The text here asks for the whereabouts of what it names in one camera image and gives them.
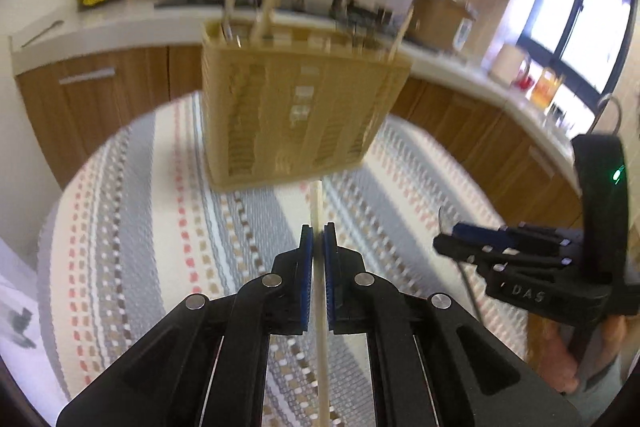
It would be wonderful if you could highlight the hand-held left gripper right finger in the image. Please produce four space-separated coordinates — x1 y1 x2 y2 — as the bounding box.
322 222 583 427

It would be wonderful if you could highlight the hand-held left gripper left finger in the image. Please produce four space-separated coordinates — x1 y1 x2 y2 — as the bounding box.
56 223 316 427

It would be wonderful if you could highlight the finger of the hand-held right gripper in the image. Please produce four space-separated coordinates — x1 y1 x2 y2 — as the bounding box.
451 221 574 249
433 233 574 274

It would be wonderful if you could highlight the tan plastic utensil basket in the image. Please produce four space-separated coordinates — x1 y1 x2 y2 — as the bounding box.
200 19 412 192

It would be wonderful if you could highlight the person's right hand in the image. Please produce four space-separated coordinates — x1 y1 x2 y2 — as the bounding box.
530 314 628 396

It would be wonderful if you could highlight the metal faucet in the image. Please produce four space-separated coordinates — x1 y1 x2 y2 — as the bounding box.
592 93 623 138

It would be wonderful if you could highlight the clear drinking glass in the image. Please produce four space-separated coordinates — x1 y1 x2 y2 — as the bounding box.
547 104 571 128

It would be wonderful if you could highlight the orange glass jar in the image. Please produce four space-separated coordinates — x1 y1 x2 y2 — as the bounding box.
530 67 563 108

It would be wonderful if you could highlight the striped woven tablecloth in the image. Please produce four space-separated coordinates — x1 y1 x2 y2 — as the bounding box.
37 92 531 427

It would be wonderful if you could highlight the brown rice cooker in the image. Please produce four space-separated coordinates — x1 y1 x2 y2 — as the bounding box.
407 0 478 52

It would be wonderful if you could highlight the black glass gas stove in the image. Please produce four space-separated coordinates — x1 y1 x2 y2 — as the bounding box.
155 0 453 55

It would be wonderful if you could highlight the white countertop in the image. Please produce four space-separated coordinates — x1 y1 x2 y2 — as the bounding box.
10 0 581 158

